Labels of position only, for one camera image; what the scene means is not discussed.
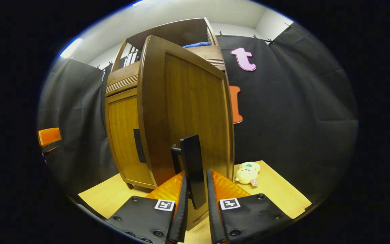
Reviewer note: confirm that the wooden double-door shoe cabinet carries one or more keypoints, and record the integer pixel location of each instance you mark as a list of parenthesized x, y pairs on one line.
[(178, 32)]

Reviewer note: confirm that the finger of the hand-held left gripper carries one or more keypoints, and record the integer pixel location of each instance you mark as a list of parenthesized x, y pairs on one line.
[(49, 135)]

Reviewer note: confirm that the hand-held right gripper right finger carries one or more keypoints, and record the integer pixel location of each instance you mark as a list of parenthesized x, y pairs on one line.
[(213, 210)]

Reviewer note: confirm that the wooden cabinet door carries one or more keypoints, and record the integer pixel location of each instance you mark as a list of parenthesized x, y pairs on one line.
[(188, 101), (124, 128)]

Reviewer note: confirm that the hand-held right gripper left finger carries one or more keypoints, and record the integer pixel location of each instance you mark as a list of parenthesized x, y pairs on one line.
[(181, 210)]

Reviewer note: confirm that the blue towel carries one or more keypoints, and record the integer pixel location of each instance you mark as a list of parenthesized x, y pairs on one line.
[(196, 44)]

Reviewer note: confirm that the black backdrop cloth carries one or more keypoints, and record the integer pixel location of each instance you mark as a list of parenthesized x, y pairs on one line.
[(283, 118)]

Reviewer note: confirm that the cream plush toy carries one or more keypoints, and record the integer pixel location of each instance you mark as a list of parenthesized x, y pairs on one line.
[(245, 174)]

